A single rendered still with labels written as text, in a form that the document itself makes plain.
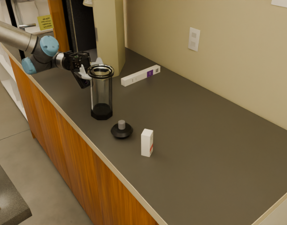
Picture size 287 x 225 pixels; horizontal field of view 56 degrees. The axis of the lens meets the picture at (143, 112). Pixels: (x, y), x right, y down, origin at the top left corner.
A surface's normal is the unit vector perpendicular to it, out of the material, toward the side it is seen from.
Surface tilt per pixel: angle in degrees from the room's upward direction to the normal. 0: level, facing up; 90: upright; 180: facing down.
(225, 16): 90
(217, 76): 90
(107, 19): 90
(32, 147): 0
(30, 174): 0
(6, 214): 0
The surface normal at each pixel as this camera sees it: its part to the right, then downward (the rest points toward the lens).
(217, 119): 0.00, -0.83
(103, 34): 0.60, 0.45
